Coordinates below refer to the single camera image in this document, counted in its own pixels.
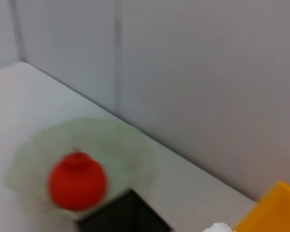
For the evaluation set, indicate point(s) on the black mesh pen holder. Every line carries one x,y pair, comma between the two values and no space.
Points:
125,215

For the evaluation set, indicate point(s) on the yellow plastic bin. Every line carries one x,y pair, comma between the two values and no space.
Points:
275,210

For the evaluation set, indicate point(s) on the green glass fruit plate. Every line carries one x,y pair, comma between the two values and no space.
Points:
111,149

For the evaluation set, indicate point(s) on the white paper ball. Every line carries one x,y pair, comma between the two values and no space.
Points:
220,228

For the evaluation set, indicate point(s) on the red pomegranate toy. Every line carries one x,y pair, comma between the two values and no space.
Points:
77,181

